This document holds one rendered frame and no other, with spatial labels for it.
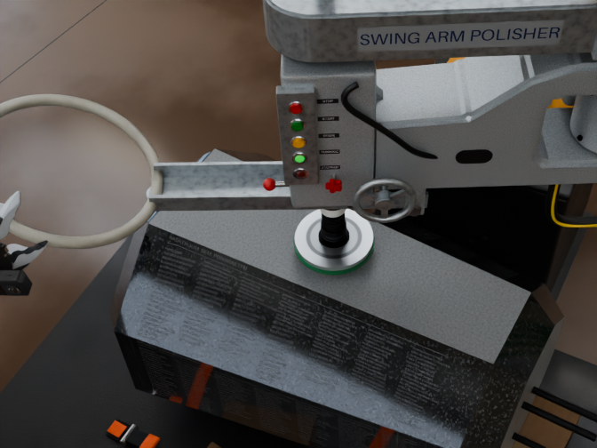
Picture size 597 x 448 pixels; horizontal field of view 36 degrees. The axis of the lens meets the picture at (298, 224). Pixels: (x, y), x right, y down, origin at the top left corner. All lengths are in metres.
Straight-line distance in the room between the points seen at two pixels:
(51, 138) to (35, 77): 0.44
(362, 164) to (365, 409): 0.69
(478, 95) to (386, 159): 0.25
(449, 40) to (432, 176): 0.41
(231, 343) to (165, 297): 0.24
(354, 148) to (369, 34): 0.32
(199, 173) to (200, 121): 1.76
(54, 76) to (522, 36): 2.99
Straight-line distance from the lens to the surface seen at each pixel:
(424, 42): 1.86
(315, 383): 2.46
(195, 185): 2.34
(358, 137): 2.02
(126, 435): 3.16
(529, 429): 3.07
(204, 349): 2.58
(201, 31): 4.59
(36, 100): 2.45
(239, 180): 2.34
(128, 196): 3.85
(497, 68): 2.07
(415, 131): 2.03
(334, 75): 1.90
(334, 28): 1.82
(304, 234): 2.46
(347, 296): 2.40
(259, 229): 2.56
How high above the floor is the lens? 2.79
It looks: 50 degrees down
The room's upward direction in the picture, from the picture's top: 5 degrees counter-clockwise
